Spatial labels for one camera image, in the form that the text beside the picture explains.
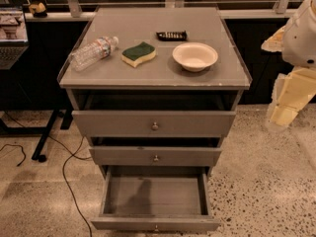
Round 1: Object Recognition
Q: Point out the open laptop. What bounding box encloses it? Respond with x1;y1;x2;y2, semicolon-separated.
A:
0;4;29;70

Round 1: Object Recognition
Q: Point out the black desk frame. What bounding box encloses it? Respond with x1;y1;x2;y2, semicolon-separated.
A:
0;110;73;162

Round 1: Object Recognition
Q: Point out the grey drawer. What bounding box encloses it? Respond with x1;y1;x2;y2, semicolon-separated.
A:
73;94;235;137
92;166;220;232
90;137;221;166

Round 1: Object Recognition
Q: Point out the grey middle drawer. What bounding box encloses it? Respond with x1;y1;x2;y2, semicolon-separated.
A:
90;137;221;166

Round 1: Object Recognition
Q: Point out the black floor cable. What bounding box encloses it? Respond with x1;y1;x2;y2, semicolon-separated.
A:
3;112;94;237

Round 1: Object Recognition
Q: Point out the yellow black object on ledge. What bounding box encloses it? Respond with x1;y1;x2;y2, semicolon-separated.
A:
29;1;47;18

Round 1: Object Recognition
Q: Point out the short black cable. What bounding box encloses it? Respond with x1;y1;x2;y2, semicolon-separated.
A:
0;143;27;168

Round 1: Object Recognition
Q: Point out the grey drawer cabinet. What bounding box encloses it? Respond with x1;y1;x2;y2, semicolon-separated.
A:
56;5;254;180

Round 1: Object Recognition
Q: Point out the clear plastic water bottle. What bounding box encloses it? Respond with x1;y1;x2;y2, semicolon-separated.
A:
69;37;119;72

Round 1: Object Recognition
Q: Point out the metal window railing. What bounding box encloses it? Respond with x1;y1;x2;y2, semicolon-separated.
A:
19;0;316;22

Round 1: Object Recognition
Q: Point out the white bowl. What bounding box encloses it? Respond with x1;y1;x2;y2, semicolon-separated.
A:
172;42;218;72

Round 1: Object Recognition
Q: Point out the grey top drawer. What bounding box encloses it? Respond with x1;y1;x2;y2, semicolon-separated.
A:
73;94;235;137

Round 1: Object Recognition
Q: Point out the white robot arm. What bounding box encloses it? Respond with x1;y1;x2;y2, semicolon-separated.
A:
261;0;316;131

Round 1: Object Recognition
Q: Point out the grey bottom drawer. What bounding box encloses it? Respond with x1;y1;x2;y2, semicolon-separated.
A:
92;166;220;232

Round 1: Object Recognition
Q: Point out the green yellow sponge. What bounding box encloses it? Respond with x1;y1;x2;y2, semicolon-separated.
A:
121;41;156;67

